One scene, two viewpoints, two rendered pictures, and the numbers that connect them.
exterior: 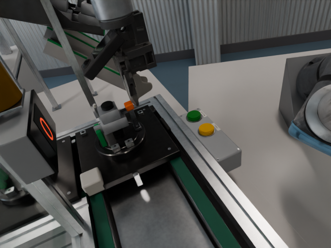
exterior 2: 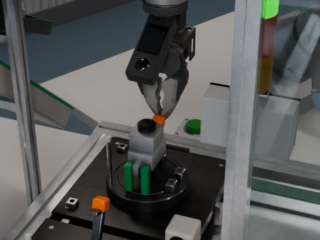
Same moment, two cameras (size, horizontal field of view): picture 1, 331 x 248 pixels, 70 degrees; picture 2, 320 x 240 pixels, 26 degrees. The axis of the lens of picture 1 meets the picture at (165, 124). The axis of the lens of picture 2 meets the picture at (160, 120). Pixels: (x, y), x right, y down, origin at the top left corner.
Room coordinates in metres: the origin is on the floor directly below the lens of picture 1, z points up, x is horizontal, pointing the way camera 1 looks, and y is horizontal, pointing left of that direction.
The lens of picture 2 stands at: (-0.07, 0.89, 1.68)
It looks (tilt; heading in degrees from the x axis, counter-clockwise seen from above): 31 degrees down; 305
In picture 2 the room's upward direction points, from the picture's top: straight up
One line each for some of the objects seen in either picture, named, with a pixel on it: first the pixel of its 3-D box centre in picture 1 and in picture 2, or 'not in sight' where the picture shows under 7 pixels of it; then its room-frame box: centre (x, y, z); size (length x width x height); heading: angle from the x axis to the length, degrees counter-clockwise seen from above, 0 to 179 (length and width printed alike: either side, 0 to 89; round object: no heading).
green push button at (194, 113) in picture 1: (194, 116); (195, 128); (0.53, -0.09, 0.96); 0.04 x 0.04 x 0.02
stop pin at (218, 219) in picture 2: (137, 178); (218, 213); (0.37, 0.09, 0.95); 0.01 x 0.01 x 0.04; 15
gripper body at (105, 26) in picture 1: (128, 45); (166, 33); (0.51, 0.04, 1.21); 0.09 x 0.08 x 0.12; 105
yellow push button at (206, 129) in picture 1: (206, 130); not in sight; (0.46, -0.10, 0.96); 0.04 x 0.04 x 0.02
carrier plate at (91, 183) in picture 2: (122, 143); (147, 190); (0.49, 0.13, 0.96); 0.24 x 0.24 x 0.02; 15
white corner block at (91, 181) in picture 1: (92, 181); (183, 235); (0.37, 0.20, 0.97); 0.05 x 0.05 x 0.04; 15
